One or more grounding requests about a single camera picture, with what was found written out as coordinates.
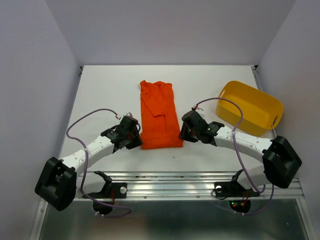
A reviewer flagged aluminium rail frame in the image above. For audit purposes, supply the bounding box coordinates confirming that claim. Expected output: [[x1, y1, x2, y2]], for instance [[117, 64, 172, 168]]
[[30, 65, 313, 240]]

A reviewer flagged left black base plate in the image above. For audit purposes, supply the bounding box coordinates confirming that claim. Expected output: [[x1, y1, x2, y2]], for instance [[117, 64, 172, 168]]
[[85, 182, 128, 200]]

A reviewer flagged purple cable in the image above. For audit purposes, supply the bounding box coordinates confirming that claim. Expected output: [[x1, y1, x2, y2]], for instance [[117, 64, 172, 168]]
[[66, 108, 132, 218], [194, 97, 275, 217]]

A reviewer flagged yellow plastic basket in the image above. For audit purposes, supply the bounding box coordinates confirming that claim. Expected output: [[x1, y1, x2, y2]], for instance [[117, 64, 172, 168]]
[[216, 81, 284, 137]]

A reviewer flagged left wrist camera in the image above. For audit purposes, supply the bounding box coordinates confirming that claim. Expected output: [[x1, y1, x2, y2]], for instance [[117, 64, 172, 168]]
[[115, 112, 133, 120]]

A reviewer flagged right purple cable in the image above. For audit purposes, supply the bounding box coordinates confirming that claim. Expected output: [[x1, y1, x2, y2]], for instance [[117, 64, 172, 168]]
[[194, 97, 275, 217]]

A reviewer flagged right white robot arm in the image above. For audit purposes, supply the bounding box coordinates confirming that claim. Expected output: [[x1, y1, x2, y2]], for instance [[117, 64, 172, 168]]
[[179, 110, 302, 195]]

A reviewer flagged orange t shirt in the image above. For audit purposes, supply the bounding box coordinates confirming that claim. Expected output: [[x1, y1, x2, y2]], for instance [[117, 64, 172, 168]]
[[140, 80, 183, 150]]

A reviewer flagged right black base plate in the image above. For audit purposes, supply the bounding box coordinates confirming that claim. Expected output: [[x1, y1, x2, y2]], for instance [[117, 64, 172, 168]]
[[211, 181, 260, 200]]

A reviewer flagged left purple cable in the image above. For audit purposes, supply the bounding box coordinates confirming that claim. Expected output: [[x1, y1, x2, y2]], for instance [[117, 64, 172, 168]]
[[66, 108, 132, 218]]

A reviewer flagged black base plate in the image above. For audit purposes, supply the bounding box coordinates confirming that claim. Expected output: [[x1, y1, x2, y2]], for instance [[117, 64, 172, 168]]
[[85, 182, 128, 200], [211, 181, 260, 200]]

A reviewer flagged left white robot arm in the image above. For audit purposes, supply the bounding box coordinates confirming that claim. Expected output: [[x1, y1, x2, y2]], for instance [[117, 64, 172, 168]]
[[34, 115, 142, 211]]

